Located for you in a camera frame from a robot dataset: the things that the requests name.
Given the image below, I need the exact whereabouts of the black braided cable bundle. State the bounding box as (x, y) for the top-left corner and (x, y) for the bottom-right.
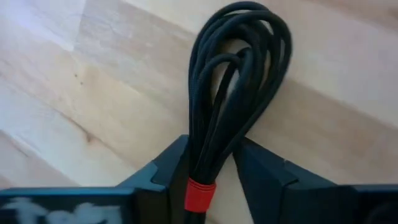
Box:
(183, 1), (293, 224)

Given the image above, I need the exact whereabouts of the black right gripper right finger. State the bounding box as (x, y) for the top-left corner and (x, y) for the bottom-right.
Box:
(233, 136), (398, 224)

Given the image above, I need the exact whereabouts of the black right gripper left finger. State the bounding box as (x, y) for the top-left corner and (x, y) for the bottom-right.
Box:
(0, 135), (190, 224)

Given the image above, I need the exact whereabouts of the red cable tie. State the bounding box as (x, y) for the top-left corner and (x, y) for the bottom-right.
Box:
(183, 177), (218, 214)

